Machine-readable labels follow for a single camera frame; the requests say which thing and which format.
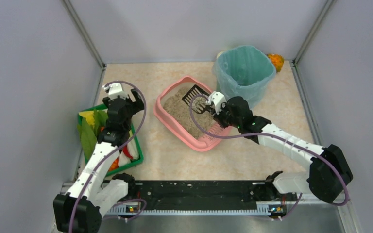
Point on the green leafy vegetable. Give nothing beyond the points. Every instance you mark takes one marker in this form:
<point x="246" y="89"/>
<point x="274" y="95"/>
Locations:
<point x="90" y="124"/>

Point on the black litter scoop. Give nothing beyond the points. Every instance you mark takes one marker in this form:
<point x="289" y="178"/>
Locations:
<point x="198" y="100"/>

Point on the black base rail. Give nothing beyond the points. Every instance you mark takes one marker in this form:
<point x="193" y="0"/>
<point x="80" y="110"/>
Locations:
<point x="203" y="198"/>

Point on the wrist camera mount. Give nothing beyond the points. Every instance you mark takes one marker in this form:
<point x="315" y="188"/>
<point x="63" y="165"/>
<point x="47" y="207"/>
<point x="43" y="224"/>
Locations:
<point x="115" y="90"/>
<point x="218" y="100"/>

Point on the green vegetable tray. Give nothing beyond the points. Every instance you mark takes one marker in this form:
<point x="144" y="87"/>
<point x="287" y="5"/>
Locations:
<point x="133" y="164"/>

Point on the red chili pepper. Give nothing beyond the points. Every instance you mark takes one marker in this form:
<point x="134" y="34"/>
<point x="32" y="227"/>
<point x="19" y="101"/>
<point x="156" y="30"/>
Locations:
<point x="127" y="153"/>

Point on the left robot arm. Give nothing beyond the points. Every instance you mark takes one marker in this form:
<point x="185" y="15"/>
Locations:
<point x="83" y="206"/>

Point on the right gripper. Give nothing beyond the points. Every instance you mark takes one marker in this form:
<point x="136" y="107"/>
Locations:
<point x="220" y="113"/>

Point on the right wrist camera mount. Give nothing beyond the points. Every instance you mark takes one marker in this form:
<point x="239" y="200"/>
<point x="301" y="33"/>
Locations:
<point x="218" y="100"/>

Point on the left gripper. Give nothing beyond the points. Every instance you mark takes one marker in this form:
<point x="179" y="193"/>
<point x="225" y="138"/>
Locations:
<point x="122" y="105"/>

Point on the pink litter box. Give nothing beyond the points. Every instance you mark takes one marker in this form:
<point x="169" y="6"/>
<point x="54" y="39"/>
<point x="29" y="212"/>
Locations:
<point x="203" y="143"/>

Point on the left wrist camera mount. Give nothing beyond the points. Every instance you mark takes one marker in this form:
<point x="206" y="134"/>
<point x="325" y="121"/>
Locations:
<point x="115" y="90"/>

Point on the green trash bin with bag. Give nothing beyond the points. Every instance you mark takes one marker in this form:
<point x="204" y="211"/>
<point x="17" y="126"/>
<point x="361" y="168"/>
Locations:
<point x="243" y="71"/>

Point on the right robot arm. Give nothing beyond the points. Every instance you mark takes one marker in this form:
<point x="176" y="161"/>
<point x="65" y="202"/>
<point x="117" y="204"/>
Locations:
<point x="327" y="171"/>

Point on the orange toy fruit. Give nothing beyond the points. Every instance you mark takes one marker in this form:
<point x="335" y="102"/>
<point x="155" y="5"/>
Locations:
<point x="277" y="60"/>

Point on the orange carrot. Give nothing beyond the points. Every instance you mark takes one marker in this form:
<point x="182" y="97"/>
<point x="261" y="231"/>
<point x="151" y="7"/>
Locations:
<point x="114" y="165"/>

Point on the cat litter sand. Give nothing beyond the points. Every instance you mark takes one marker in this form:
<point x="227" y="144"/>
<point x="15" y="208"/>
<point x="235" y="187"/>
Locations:
<point x="179" y="110"/>

